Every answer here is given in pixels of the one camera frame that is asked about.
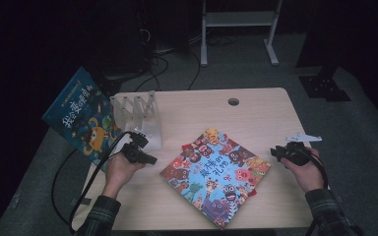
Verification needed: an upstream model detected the dark blue monster picture book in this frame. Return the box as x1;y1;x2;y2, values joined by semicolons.
41;66;124;172

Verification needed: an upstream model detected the person's left hand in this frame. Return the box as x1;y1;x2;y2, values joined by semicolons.
103;151;146;200

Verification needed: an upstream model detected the black stand base plate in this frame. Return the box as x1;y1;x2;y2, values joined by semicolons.
94;73;123;99
298;65;352;102

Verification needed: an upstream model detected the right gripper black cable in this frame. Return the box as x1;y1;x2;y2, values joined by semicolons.
303;147;330;190

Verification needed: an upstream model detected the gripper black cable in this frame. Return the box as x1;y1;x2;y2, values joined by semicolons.
303;147;330;190
51;131;136;234

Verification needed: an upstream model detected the clear acrylic book rack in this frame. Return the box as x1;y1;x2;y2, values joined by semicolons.
109;90;162;151

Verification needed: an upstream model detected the grey tape strip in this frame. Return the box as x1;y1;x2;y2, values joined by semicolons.
71;196;92;207

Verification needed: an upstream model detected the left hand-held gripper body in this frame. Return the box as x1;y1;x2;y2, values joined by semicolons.
120;127;152;165

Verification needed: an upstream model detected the red picture book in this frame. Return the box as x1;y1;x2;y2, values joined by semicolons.
180;143;259;197

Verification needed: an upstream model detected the black floor cable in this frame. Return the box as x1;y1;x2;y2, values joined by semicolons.
187;50;203;91
134;53;170;92

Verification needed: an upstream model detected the light blue animals picture book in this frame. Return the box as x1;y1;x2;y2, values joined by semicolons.
159;127;272;230

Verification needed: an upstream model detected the white metal stand frame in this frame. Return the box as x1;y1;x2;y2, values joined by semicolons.
200;0;284;68

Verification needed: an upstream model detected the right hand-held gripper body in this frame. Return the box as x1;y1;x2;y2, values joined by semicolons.
275;132;323;167

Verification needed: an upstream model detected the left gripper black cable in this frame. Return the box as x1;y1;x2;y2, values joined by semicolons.
51;131;136;234

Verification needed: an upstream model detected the person's right hand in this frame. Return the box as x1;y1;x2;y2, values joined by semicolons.
280;147;326;194

